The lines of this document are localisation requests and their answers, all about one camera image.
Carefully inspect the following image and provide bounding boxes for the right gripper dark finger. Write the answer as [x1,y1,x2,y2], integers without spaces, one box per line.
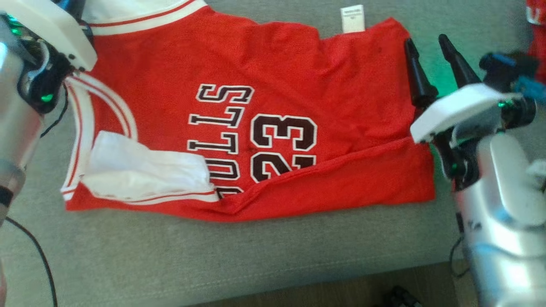
[404,38,439,108]
[439,34,482,88]

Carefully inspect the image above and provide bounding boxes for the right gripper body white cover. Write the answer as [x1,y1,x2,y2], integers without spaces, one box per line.
[409,83,523,191]

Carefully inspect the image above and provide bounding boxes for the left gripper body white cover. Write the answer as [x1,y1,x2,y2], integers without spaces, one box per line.
[0,0,98,115]

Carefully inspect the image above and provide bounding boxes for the red shorts with white stripe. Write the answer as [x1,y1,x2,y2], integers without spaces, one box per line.
[525,0,546,84]

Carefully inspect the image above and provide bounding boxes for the red basketball jersey white trim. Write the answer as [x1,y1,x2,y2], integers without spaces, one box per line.
[61,0,436,223]

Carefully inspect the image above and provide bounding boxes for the dark object on floor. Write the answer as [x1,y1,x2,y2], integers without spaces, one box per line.
[381,285,422,307]

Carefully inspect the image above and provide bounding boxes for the right camera cable blue plug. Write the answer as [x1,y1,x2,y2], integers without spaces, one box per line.
[513,77,546,106]

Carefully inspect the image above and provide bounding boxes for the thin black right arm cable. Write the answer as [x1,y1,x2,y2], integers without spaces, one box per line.
[448,234,470,278]

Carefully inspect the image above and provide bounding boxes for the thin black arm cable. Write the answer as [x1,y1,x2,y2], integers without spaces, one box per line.
[0,83,70,307]
[448,234,470,278]

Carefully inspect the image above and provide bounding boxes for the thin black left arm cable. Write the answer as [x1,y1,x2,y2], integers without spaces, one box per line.
[0,83,70,307]

